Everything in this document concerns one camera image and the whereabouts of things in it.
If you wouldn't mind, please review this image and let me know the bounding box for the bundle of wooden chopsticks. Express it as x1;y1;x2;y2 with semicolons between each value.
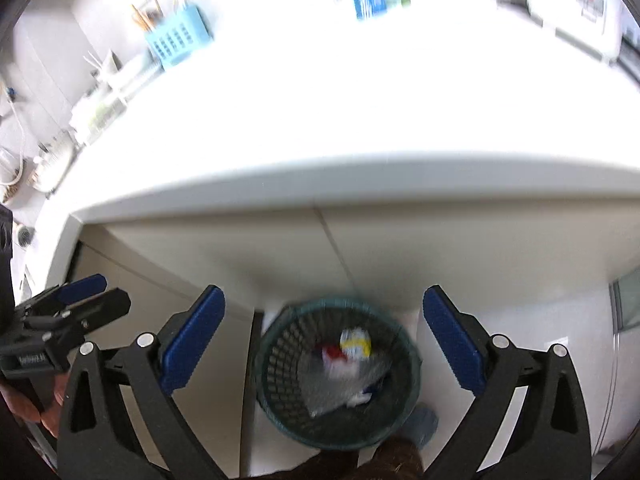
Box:
131;0;166;34

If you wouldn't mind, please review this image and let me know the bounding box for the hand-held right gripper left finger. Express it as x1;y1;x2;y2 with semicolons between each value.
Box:
56;285;227;480

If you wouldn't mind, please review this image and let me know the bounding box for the black mesh trash basket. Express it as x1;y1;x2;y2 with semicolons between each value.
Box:
252;297;426;453

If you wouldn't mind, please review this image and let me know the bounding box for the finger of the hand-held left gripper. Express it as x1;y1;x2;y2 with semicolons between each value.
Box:
14;274;108;320
22;287;132;342

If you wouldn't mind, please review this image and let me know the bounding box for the white cup with straws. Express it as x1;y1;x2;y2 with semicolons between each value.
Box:
90;47;124;82

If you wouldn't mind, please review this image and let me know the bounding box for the clear bubble wrap sheet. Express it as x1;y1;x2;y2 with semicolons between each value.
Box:
300;355;391;418

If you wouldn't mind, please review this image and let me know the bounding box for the yellow wrapper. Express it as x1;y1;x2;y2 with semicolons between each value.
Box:
340;329;374;361

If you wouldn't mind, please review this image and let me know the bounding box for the white base cabinet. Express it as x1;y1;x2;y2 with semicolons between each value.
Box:
50;205;640;480

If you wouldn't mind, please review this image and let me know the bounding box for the person's left hand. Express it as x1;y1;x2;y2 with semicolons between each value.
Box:
0;374;68;439

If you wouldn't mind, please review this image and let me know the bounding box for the white flowered rice cooker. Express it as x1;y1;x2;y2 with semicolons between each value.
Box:
525;0;626;61

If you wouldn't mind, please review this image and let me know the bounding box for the person's brown patterned trouser leg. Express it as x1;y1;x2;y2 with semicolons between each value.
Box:
270;435;426;480

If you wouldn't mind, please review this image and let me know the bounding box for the bowl in wire rack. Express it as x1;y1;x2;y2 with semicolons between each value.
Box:
30;132;76;191

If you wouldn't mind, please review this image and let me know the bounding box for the person's blue slipper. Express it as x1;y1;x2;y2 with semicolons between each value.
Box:
400;405;440;451

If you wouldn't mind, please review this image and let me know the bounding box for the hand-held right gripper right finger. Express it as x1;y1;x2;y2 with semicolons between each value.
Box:
422;285;593;480

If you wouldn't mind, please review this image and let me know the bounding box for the blue plastic utensil holder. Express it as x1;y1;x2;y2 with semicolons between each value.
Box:
145;4;213;72

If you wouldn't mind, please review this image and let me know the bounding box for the glass container green lid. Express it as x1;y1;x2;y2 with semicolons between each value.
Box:
70;87;126;146

